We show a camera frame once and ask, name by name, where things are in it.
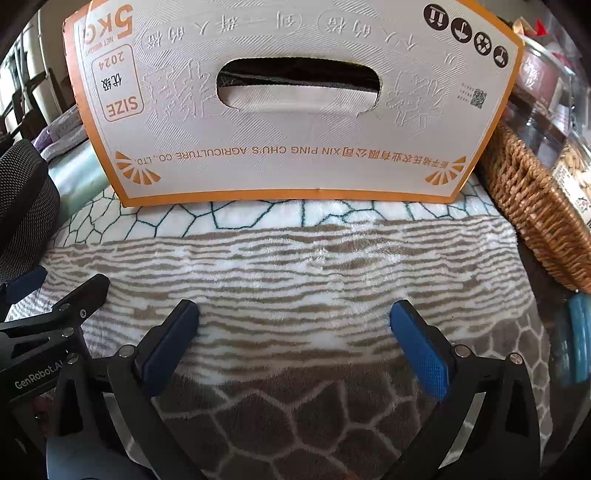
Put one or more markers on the orange white cardboard box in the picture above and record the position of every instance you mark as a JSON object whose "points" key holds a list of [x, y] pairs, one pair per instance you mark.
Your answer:
{"points": [[295, 147]]}

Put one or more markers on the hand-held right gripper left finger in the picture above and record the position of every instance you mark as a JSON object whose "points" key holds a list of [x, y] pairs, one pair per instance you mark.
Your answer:
{"points": [[171, 346]]}

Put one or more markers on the grey purple padded pouch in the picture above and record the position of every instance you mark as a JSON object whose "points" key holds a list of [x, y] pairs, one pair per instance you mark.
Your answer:
{"points": [[62, 127]]}

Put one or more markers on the grey mesh zip case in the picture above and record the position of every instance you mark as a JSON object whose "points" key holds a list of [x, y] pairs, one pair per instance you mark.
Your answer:
{"points": [[23, 207]]}

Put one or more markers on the clear jar of nuts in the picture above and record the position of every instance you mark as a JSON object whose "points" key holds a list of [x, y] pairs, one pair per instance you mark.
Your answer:
{"points": [[575, 180]]}

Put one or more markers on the brown label plastic jar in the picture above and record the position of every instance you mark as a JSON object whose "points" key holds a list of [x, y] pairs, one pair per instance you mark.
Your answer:
{"points": [[540, 78]]}

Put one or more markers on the grey white patterned blanket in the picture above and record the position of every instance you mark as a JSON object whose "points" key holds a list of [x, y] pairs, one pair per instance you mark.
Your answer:
{"points": [[295, 267]]}

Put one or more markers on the pale green cylinder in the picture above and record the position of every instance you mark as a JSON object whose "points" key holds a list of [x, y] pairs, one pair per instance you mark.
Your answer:
{"points": [[78, 177]]}

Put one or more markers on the brown wicker basket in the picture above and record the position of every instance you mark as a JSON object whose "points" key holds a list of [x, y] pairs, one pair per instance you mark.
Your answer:
{"points": [[531, 207]]}

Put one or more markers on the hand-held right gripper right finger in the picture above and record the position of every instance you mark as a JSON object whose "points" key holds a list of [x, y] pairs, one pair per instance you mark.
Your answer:
{"points": [[418, 350]]}

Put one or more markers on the dark wooden chair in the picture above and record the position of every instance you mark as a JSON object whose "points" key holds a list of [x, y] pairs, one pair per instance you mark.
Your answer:
{"points": [[37, 106]]}

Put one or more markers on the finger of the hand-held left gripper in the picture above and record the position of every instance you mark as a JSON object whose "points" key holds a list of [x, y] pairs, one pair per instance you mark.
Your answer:
{"points": [[87, 293], [27, 282]]}

